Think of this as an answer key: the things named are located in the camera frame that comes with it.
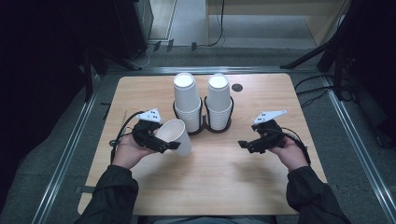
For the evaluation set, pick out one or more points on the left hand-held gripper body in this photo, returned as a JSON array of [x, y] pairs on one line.
[[144, 129]]

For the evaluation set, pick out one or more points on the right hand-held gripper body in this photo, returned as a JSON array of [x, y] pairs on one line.
[[271, 133]]

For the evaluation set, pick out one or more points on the single white paper cup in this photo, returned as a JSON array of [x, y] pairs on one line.
[[176, 133]]

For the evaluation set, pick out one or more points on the stack of white paper cups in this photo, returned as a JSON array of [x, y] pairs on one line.
[[186, 96], [219, 99]]

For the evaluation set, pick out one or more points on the person's left hand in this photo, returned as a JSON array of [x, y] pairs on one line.
[[127, 152]]

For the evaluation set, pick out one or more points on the person's right hand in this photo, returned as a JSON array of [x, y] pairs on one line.
[[292, 155]]

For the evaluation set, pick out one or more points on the black round table grommet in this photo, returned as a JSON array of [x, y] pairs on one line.
[[237, 87]]

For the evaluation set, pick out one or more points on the grey tape strip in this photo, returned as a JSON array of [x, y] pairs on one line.
[[84, 189]]

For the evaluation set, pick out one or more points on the dark cabinet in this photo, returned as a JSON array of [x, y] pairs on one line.
[[134, 25]]

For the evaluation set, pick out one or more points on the black tripod stand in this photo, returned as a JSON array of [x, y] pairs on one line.
[[330, 46]]

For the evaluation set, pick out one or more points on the light wooden cabinet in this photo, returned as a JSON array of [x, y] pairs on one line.
[[323, 21]]

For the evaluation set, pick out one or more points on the metal floor rail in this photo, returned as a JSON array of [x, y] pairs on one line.
[[202, 70], [358, 149], [67, 155]]

